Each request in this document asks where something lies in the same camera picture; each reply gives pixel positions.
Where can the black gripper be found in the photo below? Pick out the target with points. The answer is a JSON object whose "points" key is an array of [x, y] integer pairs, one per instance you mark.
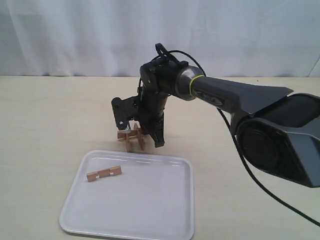
{"points": [[151, 115]]}

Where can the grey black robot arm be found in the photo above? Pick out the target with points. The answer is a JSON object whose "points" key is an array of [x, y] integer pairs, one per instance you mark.
{"points": [[276, 130]]}

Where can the white plastic tray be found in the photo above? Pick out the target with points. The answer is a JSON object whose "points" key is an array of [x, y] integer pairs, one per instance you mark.
{"points": [[153, 198]]}

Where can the white backdrop curtain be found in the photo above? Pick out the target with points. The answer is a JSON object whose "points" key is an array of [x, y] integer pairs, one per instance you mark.
{"points": [[113, 38]]}

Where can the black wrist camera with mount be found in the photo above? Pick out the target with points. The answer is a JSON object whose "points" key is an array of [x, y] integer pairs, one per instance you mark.
{"points": [[124, 111]]}

